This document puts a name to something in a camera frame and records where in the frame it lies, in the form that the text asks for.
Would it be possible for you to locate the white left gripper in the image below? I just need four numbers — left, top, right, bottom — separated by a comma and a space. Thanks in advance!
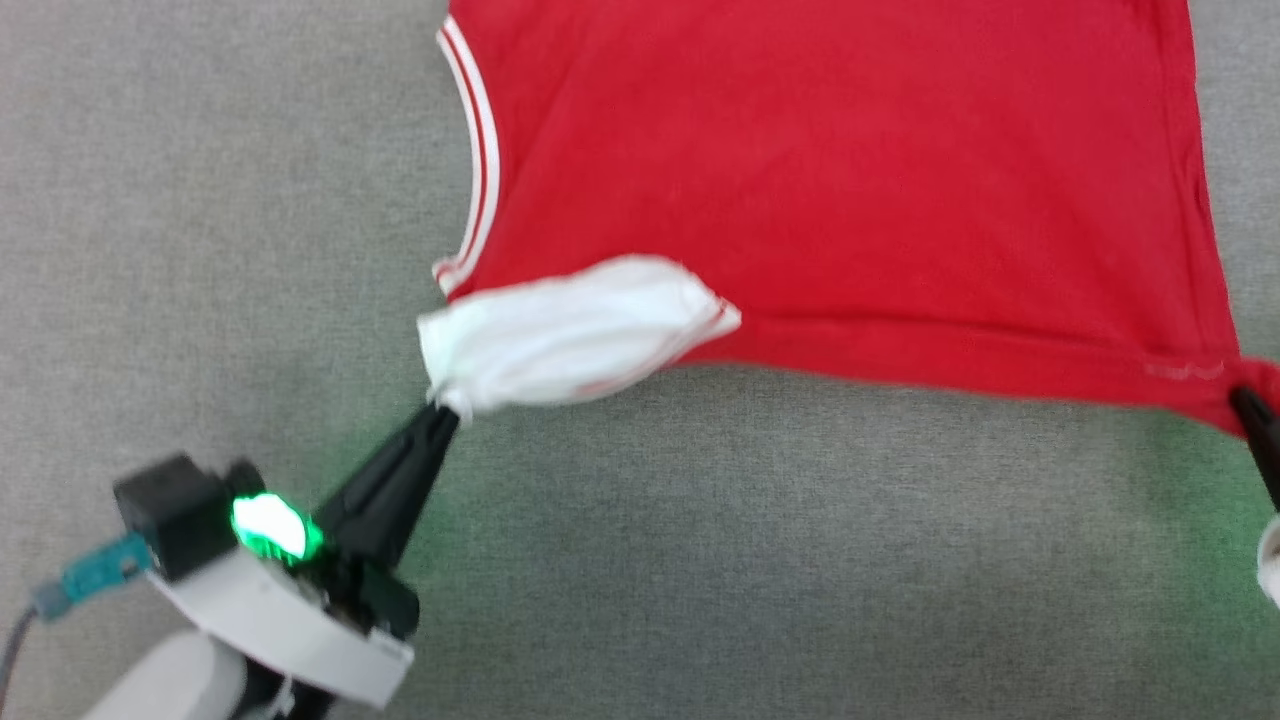
148, 402, 463, 711

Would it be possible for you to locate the red garment with white trim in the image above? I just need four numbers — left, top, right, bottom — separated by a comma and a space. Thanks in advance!
416, 0, 1280, 437

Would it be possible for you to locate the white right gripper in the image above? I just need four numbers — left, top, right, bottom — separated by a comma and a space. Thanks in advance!
1228, 385, 1280, 609

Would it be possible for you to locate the teal cable connector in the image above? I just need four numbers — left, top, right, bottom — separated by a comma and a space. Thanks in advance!
0, 532, 153, 706

